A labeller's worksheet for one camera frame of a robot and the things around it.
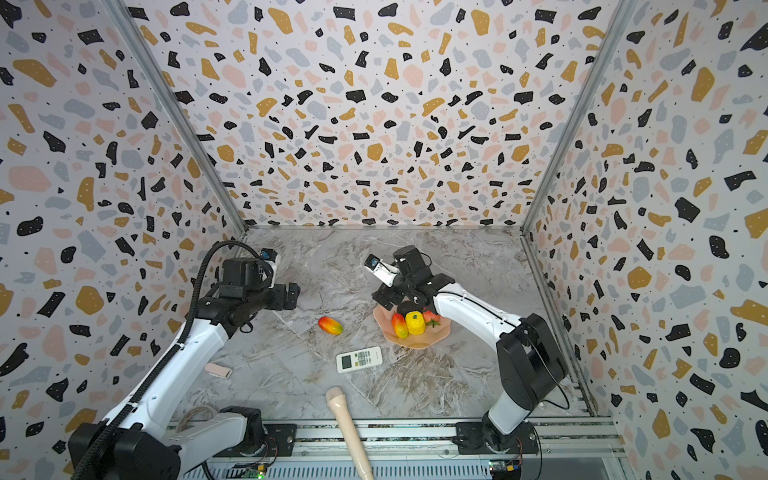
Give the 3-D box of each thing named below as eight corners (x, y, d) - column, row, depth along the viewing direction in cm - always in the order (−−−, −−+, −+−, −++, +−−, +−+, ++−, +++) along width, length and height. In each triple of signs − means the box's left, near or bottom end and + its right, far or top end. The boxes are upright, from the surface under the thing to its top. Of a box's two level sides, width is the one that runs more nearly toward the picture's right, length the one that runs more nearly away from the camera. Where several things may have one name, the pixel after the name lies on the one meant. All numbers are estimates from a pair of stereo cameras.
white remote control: (338, 373, 87) (337, 371, 85) (337, 357, 90) (336, 354, 88) (383, 363, 89) (383, 361, 87) (380, 347, 92) (380, 344, 90)
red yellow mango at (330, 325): (317, 328, 96) (315, 322, 93) (325, 319, 98) (322, 313, 95) (337, 339, 94) (335, 333, 91) (344, 330, 96) (342, 324, 93)
